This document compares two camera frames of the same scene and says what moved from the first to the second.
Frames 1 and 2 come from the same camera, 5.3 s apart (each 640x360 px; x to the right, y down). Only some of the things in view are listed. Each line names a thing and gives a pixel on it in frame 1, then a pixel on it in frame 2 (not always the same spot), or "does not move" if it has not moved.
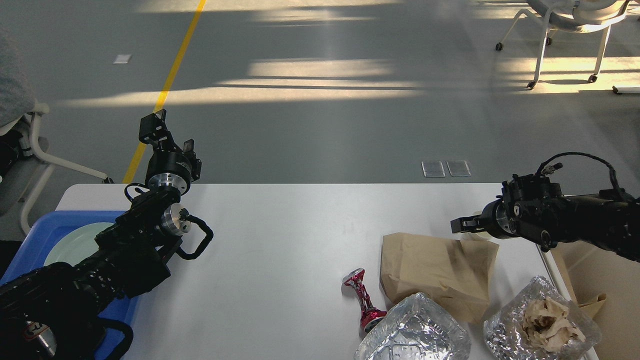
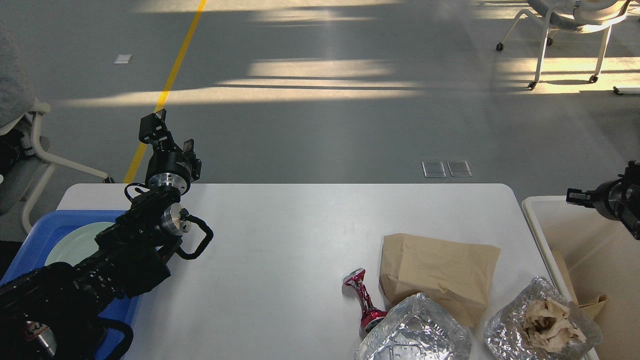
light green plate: (75, 244) does not move
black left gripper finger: (195, 164) does not move
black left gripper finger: (153, 131) does not move
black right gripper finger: (471, 223) to (588, 199)
